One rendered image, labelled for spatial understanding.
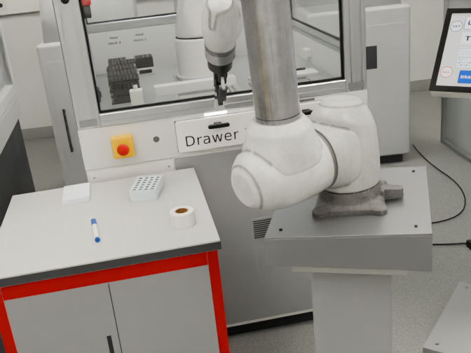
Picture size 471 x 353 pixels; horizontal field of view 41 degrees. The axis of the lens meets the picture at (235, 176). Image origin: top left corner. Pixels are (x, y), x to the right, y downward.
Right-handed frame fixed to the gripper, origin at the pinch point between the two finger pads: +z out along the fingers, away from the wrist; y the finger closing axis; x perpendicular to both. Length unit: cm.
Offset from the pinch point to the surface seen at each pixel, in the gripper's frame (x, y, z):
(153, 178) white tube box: 24.7, -14.3, 16.5
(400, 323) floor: -63, -55, 85
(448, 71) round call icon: -76, -3, -3
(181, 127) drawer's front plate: 12.6, 3.9, 15.1
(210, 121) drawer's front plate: 2.3, 4.2, 14.7
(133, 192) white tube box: 31.4, -21.7, 11.6
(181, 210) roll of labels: 18.4, -37.8, 0.1
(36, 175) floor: 105, 146, 227
